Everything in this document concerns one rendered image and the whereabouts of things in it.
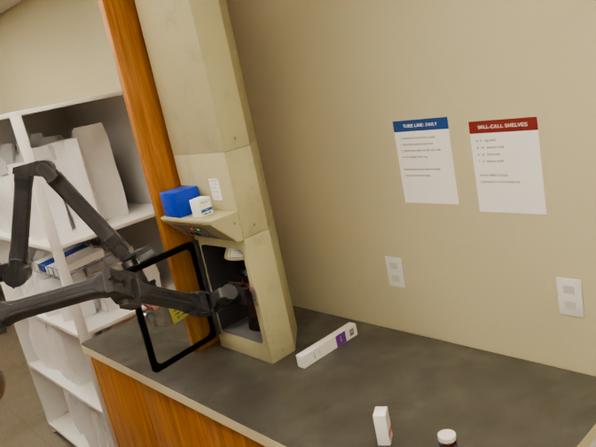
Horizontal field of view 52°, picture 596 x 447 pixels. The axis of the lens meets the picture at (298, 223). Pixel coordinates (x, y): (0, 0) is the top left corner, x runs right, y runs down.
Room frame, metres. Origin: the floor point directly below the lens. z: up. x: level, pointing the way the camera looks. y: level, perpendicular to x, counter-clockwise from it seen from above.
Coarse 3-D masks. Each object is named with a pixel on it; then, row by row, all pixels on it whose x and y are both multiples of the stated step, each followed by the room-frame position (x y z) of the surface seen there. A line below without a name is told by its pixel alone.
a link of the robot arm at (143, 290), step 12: (132, 276) 1.78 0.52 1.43; (144, 288) 1.78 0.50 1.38; (156, 288) 1.83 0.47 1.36; (132, 300) 1.72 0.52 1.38; (144, 300) 1.79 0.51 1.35; (156, 300) 1.82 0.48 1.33; (168, 300) 1.85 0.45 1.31; (180, 300) 1.90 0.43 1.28; (192, 300) 1.96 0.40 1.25; (204, 300) 2.02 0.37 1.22; (192, 312) 1.98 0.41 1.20
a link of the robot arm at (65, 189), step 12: (36, 168) 2.12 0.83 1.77; (48, 168) 2.13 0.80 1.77; (48, 180) 2.12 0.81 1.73; (60, 180) 2.15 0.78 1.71; (60, 192) 2.15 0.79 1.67; (72, 192) 2.16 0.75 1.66; (72, 204) 2.15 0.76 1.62; (84, 204) 2.16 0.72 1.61; (84, 216) 2.15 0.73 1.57; (96, 216) 2.16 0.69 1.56; (96, 228) 2.15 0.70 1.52; (108, 228) 2.15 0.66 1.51; (108, 240) 2.14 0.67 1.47; (120, 240) 2.15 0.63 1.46
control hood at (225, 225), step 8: (184, 216) 2.09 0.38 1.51; (192, 216) 2.07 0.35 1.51; (208, 216) 2.01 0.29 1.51; (216, 216) 1.99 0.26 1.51; (224, 216) 1.97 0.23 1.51; (232, 216) 1.99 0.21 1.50; (176, 224) 2.14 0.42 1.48; (184, 224) 2.08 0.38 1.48; (192, 224) 2.03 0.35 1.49; (200, 224) 1.98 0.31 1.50; (208, 224) 1.94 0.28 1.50; (216, 224) 1.95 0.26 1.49; (224, 224) 1.97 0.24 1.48; (232, 224) 1.99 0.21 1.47; (184, 232) 2.21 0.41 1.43; (216, 232) 1.99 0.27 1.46; (224, 232) 1.96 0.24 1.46; (232, 232) 1.98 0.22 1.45; (240, 232) 2.00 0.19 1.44; (232, 240) 2.01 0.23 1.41; (240, 240) 2.00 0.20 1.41
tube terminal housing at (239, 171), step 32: (192, 160) 2.16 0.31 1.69; (224, 160) 2.01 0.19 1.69; (256, 160) 2.16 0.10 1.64; (224, 192) 2.04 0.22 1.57; (256, 192) 2.07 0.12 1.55; (256, 224) 2.05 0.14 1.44; (256, 256) 2.03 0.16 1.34; (256, 288) 2.01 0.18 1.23; (288, 288) 2.27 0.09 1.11; (288, 320) 2.08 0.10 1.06; (256, 352) 2.07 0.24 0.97; (288, 352) 2.06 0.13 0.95
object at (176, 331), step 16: (176, 256) 2.17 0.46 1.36; (144, 272) 2.06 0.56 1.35; (160, 272) 2.11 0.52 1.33; (176, 272) 2.16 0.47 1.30; (192, 272) 2.21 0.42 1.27; (176, 288) 2.14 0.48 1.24; (192, 288) 2.19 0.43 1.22; (144, 304) 2.04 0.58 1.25; (160, 320) 2.07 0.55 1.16; (176, 320) 2.12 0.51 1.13; (192, 320) 2.17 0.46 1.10; (160, 336) 2.06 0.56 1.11; (176, 336) 2.10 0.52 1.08; (192, 336) 2.15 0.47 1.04; (160, 352) 2.04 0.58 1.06; (176, 352) 2.09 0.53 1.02
